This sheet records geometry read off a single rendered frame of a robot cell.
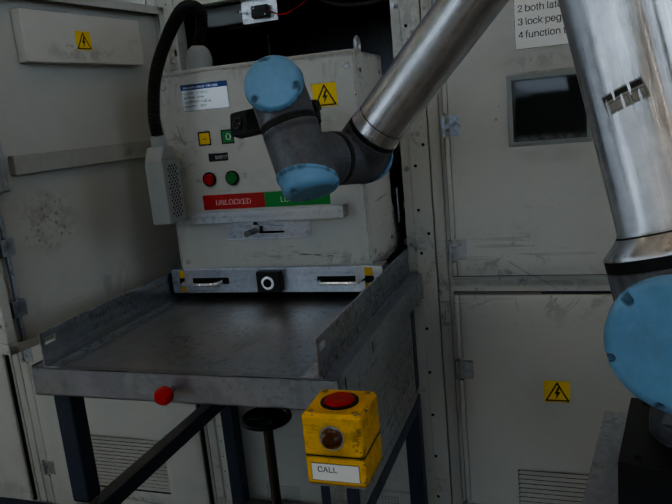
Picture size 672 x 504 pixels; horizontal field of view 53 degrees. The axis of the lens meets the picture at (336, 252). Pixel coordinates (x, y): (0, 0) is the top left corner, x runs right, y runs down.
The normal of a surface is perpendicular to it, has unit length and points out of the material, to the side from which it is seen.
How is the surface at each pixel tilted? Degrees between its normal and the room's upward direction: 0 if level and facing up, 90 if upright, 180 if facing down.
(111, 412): 90
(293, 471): 90
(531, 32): 90
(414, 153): 90
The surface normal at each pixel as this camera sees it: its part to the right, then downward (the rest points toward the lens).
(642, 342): -0.62, 0.22
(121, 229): 0.88, 0.01
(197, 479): -0.32, 0.22
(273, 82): -0.11, -0.16
